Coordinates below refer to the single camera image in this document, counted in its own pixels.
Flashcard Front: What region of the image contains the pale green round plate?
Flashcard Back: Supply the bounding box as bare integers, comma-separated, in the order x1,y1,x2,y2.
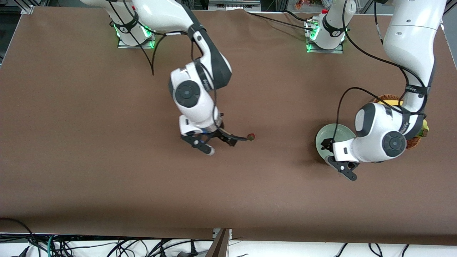
315,124,356,165

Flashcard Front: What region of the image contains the brown table cover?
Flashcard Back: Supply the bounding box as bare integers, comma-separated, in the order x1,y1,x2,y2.
0,6,457,246

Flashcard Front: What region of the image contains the brown wicker basket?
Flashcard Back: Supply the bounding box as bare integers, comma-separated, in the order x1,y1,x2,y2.
373,94,422,150

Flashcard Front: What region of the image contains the grey background device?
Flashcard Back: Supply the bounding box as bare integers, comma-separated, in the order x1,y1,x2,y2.
208,0,262,11

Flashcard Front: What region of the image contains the orange background object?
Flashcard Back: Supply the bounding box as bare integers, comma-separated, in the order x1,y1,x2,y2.
295,0,322,10

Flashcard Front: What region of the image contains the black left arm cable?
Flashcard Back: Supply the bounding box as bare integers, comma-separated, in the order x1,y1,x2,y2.
332,0,429,143

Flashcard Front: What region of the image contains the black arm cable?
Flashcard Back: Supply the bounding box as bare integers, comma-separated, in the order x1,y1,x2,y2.
107,0,250,141
332,0,429,143

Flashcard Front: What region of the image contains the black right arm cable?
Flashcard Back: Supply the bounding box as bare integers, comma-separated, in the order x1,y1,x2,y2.
107,0,250,141

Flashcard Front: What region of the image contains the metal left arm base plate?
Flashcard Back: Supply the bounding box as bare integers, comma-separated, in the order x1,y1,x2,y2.
306,18,344,54

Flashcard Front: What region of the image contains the brown wooden post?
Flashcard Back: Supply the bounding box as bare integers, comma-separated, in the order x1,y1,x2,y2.
206,228,230,257

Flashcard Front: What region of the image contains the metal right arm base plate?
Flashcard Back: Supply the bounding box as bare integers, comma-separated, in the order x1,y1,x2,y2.
118,16,157,49

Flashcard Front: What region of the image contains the long black table cable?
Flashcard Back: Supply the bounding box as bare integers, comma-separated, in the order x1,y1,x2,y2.
246,12,315,32

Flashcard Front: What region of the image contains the short black table cable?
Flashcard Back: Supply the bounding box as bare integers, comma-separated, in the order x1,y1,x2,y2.
284,10,309,22

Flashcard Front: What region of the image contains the black looping floor cable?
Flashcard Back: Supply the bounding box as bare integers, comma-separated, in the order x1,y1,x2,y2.
0,217,40,257

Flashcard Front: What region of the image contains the aluminium frame profile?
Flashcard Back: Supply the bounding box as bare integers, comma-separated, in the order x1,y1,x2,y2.
16,0,50,15

